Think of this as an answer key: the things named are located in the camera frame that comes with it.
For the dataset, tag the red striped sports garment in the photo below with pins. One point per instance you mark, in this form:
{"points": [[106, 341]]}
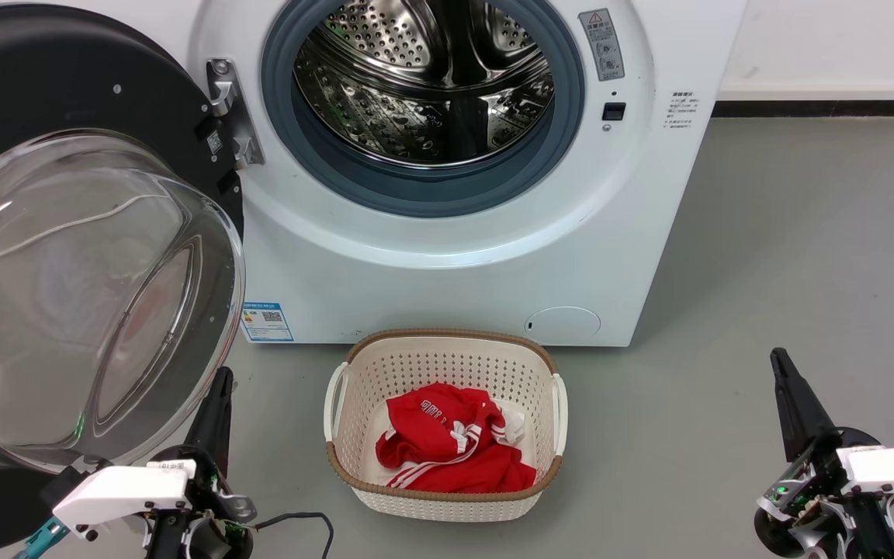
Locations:
{"points": [[447, 454]]}

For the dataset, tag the grey warning sticker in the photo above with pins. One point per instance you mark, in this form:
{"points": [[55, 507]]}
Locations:
{"points": [[602, 45]]}

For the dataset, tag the metal door hinge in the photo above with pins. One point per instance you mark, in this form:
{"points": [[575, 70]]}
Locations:
{"points": [[233, 116]]}

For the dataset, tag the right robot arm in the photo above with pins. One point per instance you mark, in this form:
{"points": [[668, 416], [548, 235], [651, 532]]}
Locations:
{"points": [[843, 536]]}

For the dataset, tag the black baseboard strip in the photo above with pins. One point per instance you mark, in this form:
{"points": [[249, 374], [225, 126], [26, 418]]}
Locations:
{"points": [[819, 109]]}

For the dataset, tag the round white filter cover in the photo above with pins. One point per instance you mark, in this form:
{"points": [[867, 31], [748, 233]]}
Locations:
{"points": [[563, 326]]}

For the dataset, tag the cream perforated laundry basket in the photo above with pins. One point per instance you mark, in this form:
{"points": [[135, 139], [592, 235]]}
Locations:
{"points": [[447, 359]]}

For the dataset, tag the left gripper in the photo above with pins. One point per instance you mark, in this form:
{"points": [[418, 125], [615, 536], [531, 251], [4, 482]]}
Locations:
{"points": [[210, 473]]}

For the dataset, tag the steel perforated washer drum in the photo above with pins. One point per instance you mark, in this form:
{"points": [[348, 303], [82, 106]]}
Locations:
{"points": [[416, 116]]}

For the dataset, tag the white garment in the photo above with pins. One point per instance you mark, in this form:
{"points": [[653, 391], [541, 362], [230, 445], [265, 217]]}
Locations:
{"points": [[515, 427]]}

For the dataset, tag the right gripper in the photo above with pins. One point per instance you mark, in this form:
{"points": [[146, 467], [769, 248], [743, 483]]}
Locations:
{"points": [[816, 481]]}

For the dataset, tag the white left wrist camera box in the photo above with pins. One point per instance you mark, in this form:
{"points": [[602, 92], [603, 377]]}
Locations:
{"points": [[125, 497]]}

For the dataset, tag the black round glass washer door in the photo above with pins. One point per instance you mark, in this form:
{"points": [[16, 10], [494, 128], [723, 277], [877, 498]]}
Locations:
{"points": [[74, 93]]}

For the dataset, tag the white front-load washing machine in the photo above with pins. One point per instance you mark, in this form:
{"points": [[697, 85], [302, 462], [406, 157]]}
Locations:
{"points": [[447, 272]]}

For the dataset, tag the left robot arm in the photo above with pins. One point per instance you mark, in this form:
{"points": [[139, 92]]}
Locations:
{"points": [[206, 543]]}

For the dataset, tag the blue energy label sticker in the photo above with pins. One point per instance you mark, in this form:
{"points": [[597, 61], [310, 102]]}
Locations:
{"points": [[267, 322]]}

